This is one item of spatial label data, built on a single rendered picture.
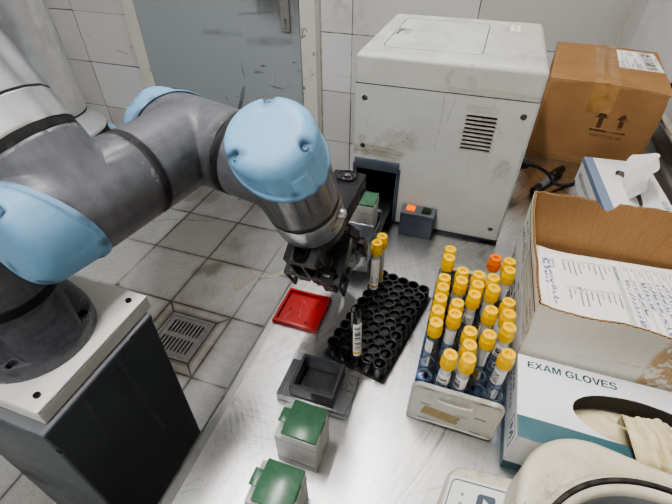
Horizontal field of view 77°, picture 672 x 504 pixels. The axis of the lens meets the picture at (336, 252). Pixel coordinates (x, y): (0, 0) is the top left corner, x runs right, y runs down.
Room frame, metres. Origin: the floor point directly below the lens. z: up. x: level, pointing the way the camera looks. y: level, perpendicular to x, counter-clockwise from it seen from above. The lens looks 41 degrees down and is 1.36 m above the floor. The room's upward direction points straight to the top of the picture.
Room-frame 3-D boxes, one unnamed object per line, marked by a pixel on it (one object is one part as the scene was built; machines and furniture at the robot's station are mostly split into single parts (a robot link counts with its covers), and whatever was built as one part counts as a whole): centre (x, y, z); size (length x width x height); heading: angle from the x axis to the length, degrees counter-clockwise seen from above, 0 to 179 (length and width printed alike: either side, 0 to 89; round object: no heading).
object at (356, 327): (0.33, -0.03, 0.93); 0.01 x 0.01 x 0.10
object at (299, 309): (0.43, 0.05, 0.88); 0.07 x 0.07 x 0.01; 71
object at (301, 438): (0.22, 0.04, 0.91); 0.05 x 0.04 x 0.07; 71
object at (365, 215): (0.57, -0.04, 0.95); 0.05 x 0.04 x 0.06; 71
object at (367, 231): (0.60, -0.05, 0.92); 0.21 x 0.07 x 0.05; 161
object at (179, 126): (0.35, 0.14, 1.18); 0.11 x 0.11 x 0.08; 63
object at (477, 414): (0.34, -0.16, 0.91); 0.20 x 0.10 x 0.07; 161
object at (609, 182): (0.68, -0.55, 0.94); 0.22 x 0.12 x 0.13; 165
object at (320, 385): (0.29, 0.02, 0.89); 0.09 x 0.05 x 0.04; 71
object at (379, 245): (0.40, -0.06, 0.93); 0.17 x 0.09 x 0.11; 150
